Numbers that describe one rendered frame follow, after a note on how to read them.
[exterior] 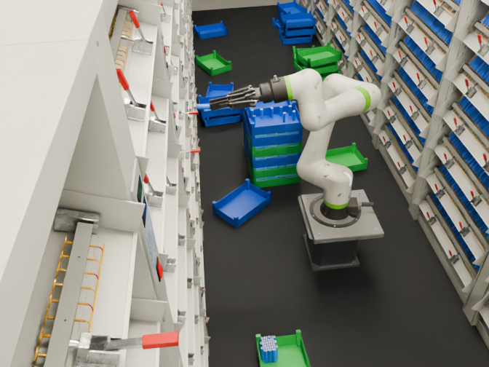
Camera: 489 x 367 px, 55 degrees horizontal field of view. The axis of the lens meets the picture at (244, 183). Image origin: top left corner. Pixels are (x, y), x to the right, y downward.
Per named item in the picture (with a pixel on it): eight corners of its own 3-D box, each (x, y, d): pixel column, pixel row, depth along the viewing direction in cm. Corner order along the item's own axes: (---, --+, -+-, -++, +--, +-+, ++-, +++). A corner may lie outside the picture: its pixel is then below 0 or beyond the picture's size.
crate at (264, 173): (293, 154, 311) (293, 144, 306) (300, 172, 296) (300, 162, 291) (247, 159, 309) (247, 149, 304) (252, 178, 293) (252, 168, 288)
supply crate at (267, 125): (295, 111, 291) (295, 100, 286) (303, 129, 275) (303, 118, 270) (246, 117, 288) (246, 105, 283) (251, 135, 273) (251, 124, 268)
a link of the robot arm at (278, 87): (289, 106, 180) (285, 95, 187) (285, 79, 173) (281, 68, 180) (273, 110, 181) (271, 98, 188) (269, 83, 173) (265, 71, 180)
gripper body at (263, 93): (268, 78, 182) (244, 83, 182) (271, 88, 175) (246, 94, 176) (271, 95, 186) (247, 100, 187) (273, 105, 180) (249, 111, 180)
